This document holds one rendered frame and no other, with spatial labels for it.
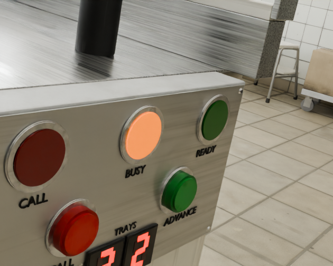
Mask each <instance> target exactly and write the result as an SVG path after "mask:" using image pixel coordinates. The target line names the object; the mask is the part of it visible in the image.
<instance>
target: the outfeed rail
mask: <svg viewBox="0 0 333 266"><path fill-rule="evenodd" d="M13 1H16V2H19V3H22V4H26V5H29V6H32V7H35V8H38V9H41V10H44V11H47V12H50V13H53V14H57V15H60V16H63V17H66V18H69V19H71V20H74V21H78V16H79V7H80V0H13ZM298 1H299V0H274V3H269V2H264V1H259V0H123V2H122V9H121V16H120V20H119V28H118V35H121V36H124V37H127V38H129V39H132V40H136V41H139V42H142V43H145V44H148V45H151V46H154V47H157V48H160V49H164V50H167V51H170V52H173V53H176V54H179V55H182V56H185V57H188V58H191V59H194V60H197V61H200V62H203V63H206V64H210V65H213V66H215V67H219V68H222V69H225V70H228V71H231V72H234V73H237V74H240V75H244V76H246V77H249V78H252V79H264V78H271V77H272V74H273V70H274V66H275V62H276V58H277V55H278V51H279V47H280V43H281V38H282V34H283V30H284V26H285V21H286V20H287V21H293V20H294V16H295V12H296V9H297V4H298Z"/></svg>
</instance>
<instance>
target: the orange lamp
mask: <svg viewBox="0 0 333 266"><path fill-rule="evenodd" d="M160 134H161V121H160V118H159V116H158V115H157V114H155V113H153V112H146V113H144V114H142V115H141V116H139V117H138V118H137V119H136V120H135V122H134V123H133V124H132V126H131V128H130V130H129V132H128V135H127V141H126V148H127V152H128V154H129V155H130V156H131V157H132V158H134V159H141V158H144V157H146V156H147V155H148V154H149V153H150V152H151V151H152V150H153V149H154V148H155V146H156V145H157V143H158V141H159V137H160Z"/></svg>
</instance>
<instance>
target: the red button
mask: <svg viewBox="0 0 333 266"><path fill-rule="evenodd" d="M98 229H99V218H98V215H97V214H96V213H95V212H94V211H92V210H91V209H89V208H88V207H86V206H76V207H74V208H72V209H70V210H69V211H68V212H67V213H66V214H64V216H63V217H62V218H61V219H60V221H59V222H58V223H57V225H56V227H55V230H54V234H53V244H54V246H55V248H56V249H57V250H58V251H60V252H61V253H62V254H64V255H66V256H68V257H73V256H75V255H78V254H80V253H82V252H83V251H85V250H86V249H88V248H89V247H90V245H91V244H92V243H93V241H94V240H95V238H96V236H97V233H98Z"/></svg>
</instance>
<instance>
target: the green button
mask: <svg viewBox="0 0 333 266"><path fill-rule="evenodd" d="M196 192H197V182H196V179H195V177H194V176H192V175H190V174H188V173H185V172H183V173H179V174H178V175H177V176H176V177H175V178H174V179H173V180H172V181H171V183H170V184H169V185H168V187H167V190H166V193H165V197H164V203H165V206H166V208H168V209H169V210H171V211H173V212H175V213H179V212H182V211H184V210H185V209H187V208H188V207H189V205H190V204H191V203H192V201H193V199H194V197H195V195H196Z"/></svg>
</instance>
